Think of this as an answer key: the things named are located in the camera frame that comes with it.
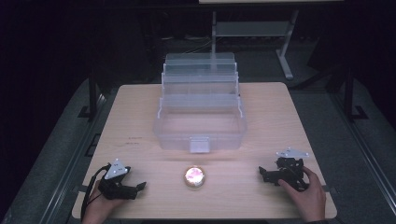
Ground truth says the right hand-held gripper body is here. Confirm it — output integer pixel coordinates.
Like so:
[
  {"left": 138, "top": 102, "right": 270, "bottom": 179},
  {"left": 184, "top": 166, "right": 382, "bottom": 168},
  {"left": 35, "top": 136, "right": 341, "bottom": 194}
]
[{"left": 271, "top": 147, "right": 310, "bottom": 192}]

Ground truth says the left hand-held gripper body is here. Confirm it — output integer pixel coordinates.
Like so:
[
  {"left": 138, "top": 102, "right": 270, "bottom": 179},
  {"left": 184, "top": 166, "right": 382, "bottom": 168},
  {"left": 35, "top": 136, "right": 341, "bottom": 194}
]
[{"left": 98, "top": 158, "right": 139, "bottom": 201}]

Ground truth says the person's right hand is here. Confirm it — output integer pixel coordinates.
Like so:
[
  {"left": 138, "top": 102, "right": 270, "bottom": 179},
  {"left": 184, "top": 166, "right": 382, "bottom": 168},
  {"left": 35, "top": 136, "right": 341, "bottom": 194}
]
[{"left": 277, "top": 165, "right": 327, "bottom": 223}]

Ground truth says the person's left hand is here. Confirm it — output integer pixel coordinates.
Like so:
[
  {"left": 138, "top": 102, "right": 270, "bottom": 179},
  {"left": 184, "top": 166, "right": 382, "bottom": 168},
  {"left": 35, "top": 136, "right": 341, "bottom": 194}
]
[{"left": 80, "top": 180, "right": 126, "bottom": 224}]

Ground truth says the small round pink-topped jar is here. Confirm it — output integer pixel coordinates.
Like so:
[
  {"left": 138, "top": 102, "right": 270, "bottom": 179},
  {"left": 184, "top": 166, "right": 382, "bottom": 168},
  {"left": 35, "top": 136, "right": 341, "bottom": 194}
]
[{"left": 183, "top": 164, "right": 206, "bottom": 190}]

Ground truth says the black metal stand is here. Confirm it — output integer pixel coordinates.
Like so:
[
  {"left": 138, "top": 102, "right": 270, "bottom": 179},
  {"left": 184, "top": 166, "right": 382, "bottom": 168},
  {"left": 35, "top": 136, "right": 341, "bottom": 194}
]
[
  {"left": 77, "top": 70, "right": 101, "bottom": 121},
  {"left": 342, "top": 65, "right": 370, "bottom": 122}
]

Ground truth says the clear plastic tiered storage box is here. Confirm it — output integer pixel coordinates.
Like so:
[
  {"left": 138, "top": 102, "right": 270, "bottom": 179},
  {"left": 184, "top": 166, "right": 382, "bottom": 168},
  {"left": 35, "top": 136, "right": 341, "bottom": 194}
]
[{"left": 152, "top": 51, "right": 248, "bottom": 154}]

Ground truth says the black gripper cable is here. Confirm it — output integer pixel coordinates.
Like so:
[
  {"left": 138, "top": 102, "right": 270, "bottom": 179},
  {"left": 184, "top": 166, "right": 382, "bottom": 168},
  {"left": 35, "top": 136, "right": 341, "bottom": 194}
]
[{"left": 79, "top": 164, "right": 112, "bottom": 220}]

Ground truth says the aluminium floor rail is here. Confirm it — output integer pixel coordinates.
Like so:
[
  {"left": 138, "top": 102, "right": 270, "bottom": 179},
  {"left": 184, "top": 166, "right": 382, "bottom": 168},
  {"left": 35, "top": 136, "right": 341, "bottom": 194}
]
[
  {"left": 39, "top": 92, "right": 108, "bottom": 224},
  {"left": 329, "top": 92, "right": 396, "bottom": 217}
]

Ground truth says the white metal desk frame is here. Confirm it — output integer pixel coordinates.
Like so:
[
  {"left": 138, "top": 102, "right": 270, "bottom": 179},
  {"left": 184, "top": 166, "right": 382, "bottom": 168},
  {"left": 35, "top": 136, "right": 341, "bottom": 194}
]
[{"left": 210, "top": 8, "right": 301, "bottom": 80}]

